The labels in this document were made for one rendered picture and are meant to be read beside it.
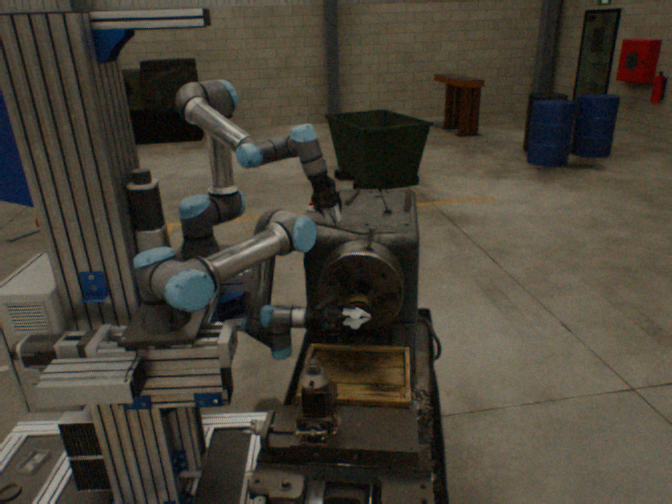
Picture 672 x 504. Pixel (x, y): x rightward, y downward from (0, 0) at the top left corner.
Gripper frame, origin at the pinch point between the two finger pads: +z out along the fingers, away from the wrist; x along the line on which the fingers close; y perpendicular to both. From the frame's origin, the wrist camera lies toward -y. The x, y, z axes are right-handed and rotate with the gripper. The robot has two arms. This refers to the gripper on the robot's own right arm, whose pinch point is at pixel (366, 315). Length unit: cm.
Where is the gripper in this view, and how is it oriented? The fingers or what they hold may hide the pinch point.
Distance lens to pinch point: 176.2
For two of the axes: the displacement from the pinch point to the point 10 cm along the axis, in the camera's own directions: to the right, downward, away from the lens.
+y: -1.2, 4.0, -9.1
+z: 9.9, 0.2, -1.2
